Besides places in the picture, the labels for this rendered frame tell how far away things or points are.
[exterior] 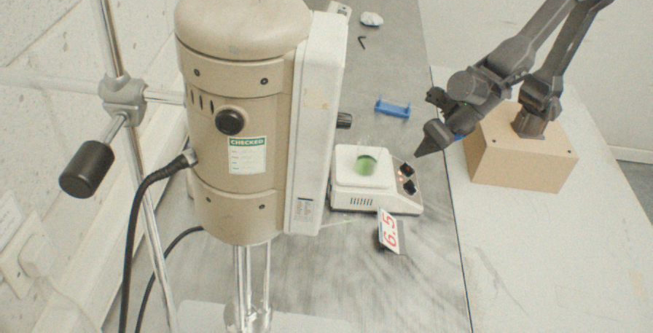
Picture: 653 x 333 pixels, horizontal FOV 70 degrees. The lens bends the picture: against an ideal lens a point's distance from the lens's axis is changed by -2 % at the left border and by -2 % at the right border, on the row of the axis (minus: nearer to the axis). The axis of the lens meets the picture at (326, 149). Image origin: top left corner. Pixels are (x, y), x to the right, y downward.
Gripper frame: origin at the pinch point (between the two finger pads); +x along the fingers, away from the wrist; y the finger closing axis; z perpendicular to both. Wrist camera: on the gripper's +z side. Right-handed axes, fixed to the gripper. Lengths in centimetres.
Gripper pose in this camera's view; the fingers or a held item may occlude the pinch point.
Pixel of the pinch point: (433, 142)
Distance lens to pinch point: 104.2
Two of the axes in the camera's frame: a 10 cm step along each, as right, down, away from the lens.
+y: -5.5, 2.0, -8.1
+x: -5.8, 6.1, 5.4
